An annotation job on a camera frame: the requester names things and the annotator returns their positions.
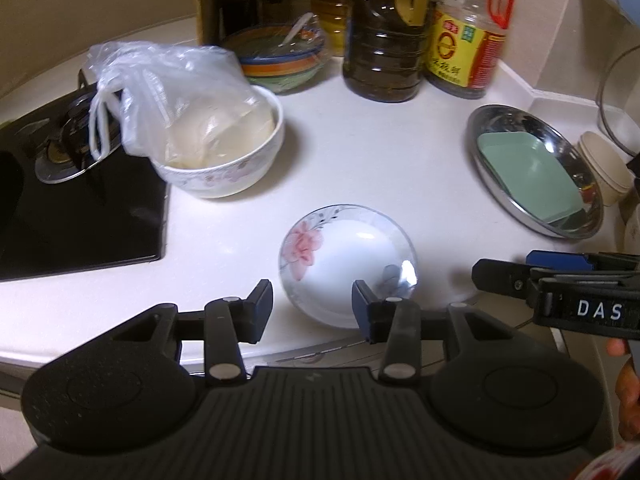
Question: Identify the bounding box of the small floral white plate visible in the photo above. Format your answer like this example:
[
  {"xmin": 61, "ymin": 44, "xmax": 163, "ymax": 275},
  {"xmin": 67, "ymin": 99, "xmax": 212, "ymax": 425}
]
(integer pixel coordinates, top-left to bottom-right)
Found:
[{"xmin": 278, "ymin": 204, "xmax": 418, "ymax": 330}]

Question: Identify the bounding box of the yellow label bottle red handle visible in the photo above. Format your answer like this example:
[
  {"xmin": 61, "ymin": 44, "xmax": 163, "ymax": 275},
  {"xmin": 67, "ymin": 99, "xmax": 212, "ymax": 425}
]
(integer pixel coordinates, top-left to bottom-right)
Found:
[{"xmin": 425, "ymin": 0, "xmax": 518, "ymax": 100}]

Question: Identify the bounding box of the white floral bowl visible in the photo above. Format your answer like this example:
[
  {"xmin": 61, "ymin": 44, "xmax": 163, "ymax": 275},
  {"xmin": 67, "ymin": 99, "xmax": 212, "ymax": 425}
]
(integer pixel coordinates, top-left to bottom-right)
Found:
[{"xmin": 150, "ymin": 85, "xmax": 286, "ymax": 200}]

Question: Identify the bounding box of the colourful striped bowl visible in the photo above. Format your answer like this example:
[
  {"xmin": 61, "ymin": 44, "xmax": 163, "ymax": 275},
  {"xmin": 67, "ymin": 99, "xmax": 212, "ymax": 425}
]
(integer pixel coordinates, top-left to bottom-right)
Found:
[{"xmin": 220, "ymin": 24, "xmax": 331, "ymax": 95}]

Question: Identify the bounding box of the white spoon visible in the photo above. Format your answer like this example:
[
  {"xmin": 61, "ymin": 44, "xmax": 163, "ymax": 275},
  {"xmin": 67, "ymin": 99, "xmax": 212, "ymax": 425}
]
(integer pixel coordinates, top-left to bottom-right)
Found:
[{"xmin": 277, "ymin": 12, "xmax": 321, "ymax": 47}]

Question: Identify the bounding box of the large dark oil bottle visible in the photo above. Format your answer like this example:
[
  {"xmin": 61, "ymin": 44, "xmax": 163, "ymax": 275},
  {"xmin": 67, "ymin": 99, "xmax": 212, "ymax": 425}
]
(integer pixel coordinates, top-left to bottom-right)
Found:
[{"xmin": 342, "ymin": 0, "xmax": 436, "ymax": 103}]

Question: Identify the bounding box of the glass lid black handle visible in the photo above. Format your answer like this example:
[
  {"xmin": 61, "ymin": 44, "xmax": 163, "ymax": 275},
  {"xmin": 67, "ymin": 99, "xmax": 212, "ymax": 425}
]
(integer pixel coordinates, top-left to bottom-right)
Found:
[{"xmin": 595, "ymin": 45, "xmax": 640, "ymax": 191}]

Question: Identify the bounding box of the yellow oil bottle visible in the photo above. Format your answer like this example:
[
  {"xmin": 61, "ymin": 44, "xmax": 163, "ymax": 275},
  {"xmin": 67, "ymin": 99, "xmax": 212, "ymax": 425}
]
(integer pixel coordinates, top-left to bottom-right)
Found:
[{"xmin": 311, "ymin": 0, "xmax": 358, "ymax": 57}]

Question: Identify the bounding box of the person's right hand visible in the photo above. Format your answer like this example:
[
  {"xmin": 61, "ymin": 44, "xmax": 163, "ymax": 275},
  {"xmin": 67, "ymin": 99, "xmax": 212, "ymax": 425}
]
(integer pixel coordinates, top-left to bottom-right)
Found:
[{"xmin": 606, "ymin": 338, "xmax": 640, "ymax": 443}]

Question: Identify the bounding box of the clear plastic bag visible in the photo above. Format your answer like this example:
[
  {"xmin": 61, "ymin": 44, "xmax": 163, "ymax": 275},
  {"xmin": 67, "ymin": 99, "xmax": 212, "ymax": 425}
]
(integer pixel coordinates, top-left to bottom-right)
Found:
[{"xmin": 87, "ymin": 42, "xmax": 276, "ymax": 173}]

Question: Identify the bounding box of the stainless steel plate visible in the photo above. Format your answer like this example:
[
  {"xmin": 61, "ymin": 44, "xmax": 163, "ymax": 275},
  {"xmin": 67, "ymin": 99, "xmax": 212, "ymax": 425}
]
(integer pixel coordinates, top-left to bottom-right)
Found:
[{"xmin": 466, "ymin": 104, "xmax": 605, "ymax": 239}]

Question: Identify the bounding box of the red white printed clothing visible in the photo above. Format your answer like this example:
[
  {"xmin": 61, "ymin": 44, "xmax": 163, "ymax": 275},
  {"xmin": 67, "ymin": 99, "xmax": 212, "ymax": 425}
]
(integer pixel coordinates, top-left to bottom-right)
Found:
[{"xmin": 575, "ymin": 444, "xmax": 640, "ymax": 480}]

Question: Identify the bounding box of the black gas stove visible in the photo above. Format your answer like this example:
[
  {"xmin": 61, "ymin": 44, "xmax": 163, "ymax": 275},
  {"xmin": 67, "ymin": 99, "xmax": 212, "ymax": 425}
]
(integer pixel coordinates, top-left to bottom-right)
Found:
[{"xmin": 0, "ymin": 67, "xmax": 171, "ymax": 283}]

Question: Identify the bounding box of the beige cup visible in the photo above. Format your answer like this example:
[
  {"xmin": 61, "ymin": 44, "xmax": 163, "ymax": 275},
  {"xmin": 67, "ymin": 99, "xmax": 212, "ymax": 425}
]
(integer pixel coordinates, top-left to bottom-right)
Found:
[{"xmin": 577, "ymin": 131, "xmax": 633, "ymax": 207}]

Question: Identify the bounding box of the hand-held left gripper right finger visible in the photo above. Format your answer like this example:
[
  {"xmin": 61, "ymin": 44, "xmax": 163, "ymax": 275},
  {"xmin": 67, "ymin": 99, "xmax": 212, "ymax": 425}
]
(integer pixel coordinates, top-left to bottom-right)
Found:
[{"xmin": 351, "ymin": 280, "xmax": 527, "ymax": 383}]

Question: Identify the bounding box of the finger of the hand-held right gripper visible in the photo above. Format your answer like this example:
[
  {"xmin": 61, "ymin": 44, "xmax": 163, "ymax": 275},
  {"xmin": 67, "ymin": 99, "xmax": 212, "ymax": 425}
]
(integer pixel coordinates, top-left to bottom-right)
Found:
[
  {"xmin": 472, "ymin": 258, "xmax": 540, "ymax": 307},
  {"xmin": 525, "ymin": 250, "xmax": 640, "ymax": 273}
]

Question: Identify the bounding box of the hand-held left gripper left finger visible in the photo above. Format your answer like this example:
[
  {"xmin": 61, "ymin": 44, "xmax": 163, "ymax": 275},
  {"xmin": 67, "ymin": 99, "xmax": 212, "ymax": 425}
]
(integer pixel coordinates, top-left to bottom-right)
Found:
[{"xmin": 107, "ymin": 280, "xmax": 275, "ymax": 387}]

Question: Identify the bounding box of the green square plate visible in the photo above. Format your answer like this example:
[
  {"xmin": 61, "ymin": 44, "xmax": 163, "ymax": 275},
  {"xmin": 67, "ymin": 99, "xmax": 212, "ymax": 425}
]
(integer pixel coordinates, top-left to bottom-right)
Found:
[{"xmin": 476, "ymin": 131, "xmax": 586, "ymax": 223}]

